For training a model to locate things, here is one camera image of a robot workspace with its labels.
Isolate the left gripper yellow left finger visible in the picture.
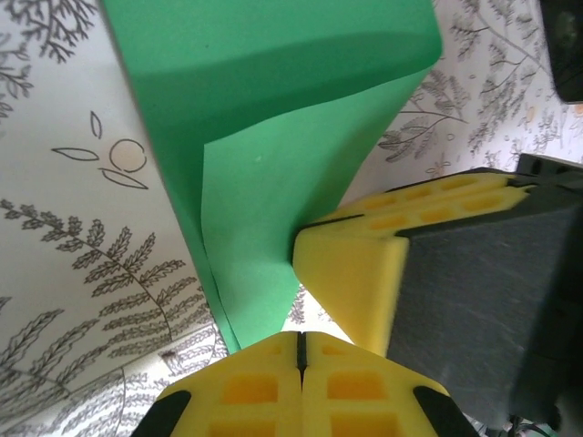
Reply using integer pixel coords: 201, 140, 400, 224
130, 330, 304, 437

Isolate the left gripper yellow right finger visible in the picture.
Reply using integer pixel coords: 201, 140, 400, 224
300, 330, 478, 437

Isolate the green square paper sheet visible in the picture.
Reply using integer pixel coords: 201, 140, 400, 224
97, 0, 445, 355

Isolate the floral table cover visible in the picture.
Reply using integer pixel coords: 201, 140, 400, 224
0, 0, 583, 437

